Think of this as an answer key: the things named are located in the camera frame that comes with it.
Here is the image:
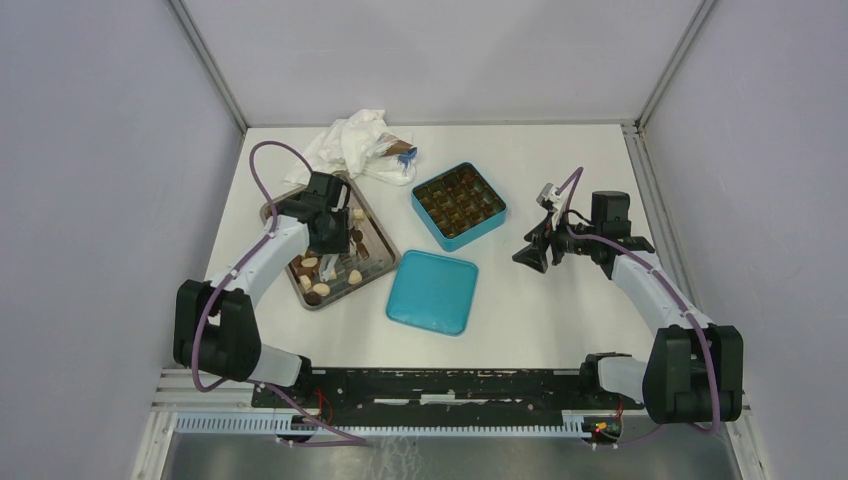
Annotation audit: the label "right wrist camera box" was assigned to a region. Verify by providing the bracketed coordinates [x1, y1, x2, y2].
[536, 183, 567, 216]

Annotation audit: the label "teal chocolate box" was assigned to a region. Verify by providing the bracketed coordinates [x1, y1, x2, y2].
[411, 162, 508, 252]

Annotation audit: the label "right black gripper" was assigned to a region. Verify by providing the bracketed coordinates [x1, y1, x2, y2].
[512, 208, 601, 274]

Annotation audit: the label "white crumpled cloth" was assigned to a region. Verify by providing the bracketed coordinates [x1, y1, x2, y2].
[302, 109, 417, 186]

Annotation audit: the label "stainless steel tray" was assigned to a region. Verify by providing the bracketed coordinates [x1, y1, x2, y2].
[260, 172, 400, 311]

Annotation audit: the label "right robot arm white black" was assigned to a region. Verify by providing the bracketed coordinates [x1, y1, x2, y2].
[512, 184, 744, 431]

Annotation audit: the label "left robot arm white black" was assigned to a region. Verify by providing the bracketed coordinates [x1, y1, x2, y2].
[173, 173, 352, 408]

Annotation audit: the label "teal box lid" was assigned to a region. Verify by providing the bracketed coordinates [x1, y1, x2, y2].
[385, 250, 479, 336]

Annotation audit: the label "metal serving tongs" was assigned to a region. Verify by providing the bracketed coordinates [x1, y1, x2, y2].
[318, 254, 339, 282]

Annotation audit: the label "brown blue wrapper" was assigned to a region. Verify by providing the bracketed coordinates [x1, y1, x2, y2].
[375, 133, 418, 167]

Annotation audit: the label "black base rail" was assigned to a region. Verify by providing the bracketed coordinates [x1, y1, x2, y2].
[285, 367, 642, 428]

